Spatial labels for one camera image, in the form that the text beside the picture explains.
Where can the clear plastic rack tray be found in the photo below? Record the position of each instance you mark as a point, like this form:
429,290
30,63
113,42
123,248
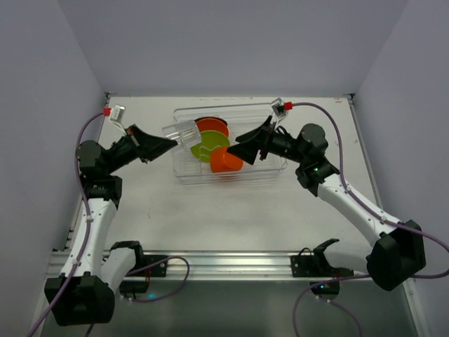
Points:
266,173

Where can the clear glass cup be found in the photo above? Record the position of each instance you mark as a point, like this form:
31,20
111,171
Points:
185,133

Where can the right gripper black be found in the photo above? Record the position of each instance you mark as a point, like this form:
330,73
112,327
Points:
265,139

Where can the black plate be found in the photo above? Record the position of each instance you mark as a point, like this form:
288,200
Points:
209,123

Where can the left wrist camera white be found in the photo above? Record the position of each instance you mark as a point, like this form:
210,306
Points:
116,116

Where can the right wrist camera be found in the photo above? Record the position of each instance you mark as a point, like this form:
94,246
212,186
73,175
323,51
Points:
278,107

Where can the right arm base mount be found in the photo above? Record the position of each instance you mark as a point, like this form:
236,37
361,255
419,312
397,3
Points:
312,263

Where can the orange plate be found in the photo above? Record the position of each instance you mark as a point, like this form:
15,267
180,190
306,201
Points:
224,131

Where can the green plate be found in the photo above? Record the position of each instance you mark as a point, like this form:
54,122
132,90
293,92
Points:
210,141

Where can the aluminium frame rail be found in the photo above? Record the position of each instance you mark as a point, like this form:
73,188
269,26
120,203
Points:
231,265

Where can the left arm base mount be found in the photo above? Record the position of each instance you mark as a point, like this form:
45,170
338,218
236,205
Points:
146,266

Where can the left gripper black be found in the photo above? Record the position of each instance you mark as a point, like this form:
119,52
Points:
137,141

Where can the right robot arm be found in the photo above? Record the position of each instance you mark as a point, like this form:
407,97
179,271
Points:
397,247

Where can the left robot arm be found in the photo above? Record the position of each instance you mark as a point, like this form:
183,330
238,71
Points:
85,290

